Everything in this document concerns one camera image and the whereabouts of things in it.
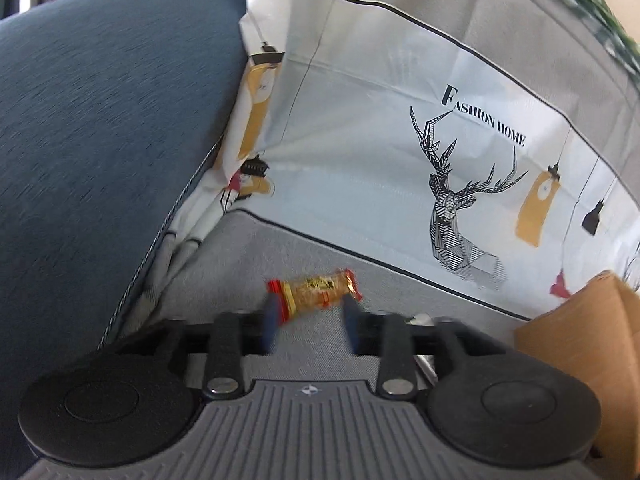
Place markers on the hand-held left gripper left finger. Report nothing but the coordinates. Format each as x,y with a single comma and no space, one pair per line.
270,322

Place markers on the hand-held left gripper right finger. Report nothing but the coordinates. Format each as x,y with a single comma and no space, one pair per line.
351,325

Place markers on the clear red-ended peanut packet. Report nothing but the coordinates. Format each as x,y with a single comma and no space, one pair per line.
312,292

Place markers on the brown cardboard box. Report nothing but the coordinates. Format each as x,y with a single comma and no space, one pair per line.
590,340

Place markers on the deer print sofa cover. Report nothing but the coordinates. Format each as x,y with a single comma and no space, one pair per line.
375,85

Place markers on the green checkered cloth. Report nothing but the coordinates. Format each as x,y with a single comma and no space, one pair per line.
600,5

